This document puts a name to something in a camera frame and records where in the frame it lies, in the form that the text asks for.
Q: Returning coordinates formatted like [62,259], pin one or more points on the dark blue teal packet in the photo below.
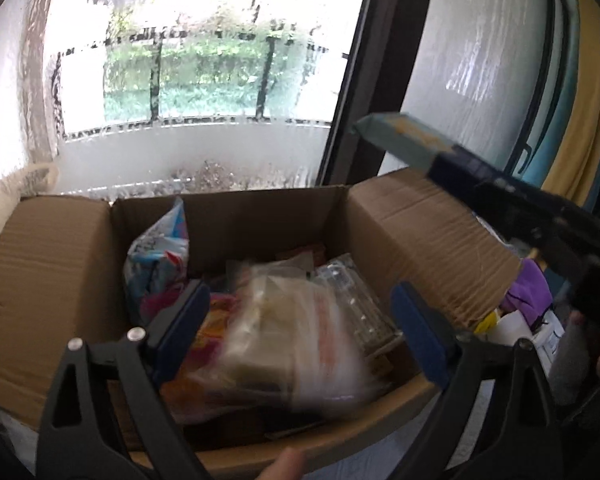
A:
[405,135]

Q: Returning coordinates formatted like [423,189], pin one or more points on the white plastic device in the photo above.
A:
[512,330]

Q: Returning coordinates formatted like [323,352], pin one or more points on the black window frame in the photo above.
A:
[375,60]

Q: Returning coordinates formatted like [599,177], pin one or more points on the red white blue snack bag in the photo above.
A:
[155,260]

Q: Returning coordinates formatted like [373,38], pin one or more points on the white purple device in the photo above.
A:
[527,285]

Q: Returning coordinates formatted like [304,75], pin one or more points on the clear pastry bag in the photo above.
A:
[280,345]

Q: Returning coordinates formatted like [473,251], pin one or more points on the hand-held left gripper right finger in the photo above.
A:
[422,335]

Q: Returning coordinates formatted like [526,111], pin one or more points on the pink orange snack bag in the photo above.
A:
[210,330]

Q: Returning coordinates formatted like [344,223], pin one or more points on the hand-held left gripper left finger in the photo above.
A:
[185,325]

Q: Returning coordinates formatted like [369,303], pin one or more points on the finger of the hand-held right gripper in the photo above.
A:
[530,192]
[510,215]

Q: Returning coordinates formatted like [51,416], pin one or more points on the white tablecloth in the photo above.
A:
[370,460]

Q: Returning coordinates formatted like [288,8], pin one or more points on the brown cardboard box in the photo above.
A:
[55,285]

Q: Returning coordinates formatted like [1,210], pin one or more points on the person's left hand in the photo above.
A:
[285,466]

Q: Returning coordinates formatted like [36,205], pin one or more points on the clear biscuit pack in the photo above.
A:
[355,300]

